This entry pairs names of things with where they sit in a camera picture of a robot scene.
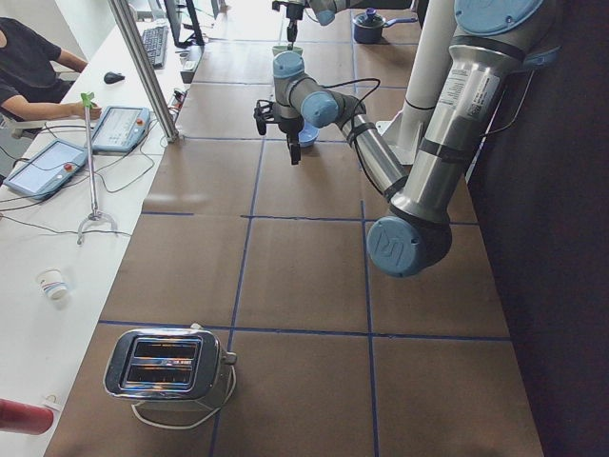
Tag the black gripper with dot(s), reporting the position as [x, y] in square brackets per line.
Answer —
[293, 12]
[290, 126]

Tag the blue bowl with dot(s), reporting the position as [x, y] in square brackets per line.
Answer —
[308, 135]

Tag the green bowl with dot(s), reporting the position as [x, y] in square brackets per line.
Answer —
[278, 49]

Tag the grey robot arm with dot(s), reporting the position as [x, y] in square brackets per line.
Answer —
[324, 11]
[467, 49]

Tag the blue saucepan with lid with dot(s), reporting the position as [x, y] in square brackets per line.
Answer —
[369, 26]

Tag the black computer monitor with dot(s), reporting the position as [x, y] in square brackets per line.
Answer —
[184, 23]

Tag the white mounting pole with base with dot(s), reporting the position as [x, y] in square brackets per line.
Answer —
[432, 62]

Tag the black keyboard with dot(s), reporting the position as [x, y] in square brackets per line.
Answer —
[155, 44]

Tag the far teach pendant tablet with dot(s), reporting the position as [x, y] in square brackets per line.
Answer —
[120, 129]

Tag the teach pendant tablet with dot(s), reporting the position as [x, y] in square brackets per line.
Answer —
[48, 170]
[120, 129]

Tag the black computer mouse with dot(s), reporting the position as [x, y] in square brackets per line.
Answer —
[113, 77]

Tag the near teach pendant tablet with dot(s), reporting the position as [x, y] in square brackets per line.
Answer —
[48, 170]

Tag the silver white toaster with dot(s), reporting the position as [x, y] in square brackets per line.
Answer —
[177, 369]

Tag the seated person in black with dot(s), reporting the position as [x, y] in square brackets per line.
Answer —
[31, 90]

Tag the paper cup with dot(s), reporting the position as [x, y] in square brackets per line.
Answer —
[52, 283]

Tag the red cylinder bottle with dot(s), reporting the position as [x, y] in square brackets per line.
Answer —
[23, 418]

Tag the aluminium frame post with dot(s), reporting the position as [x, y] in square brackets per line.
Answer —
[128, 28]

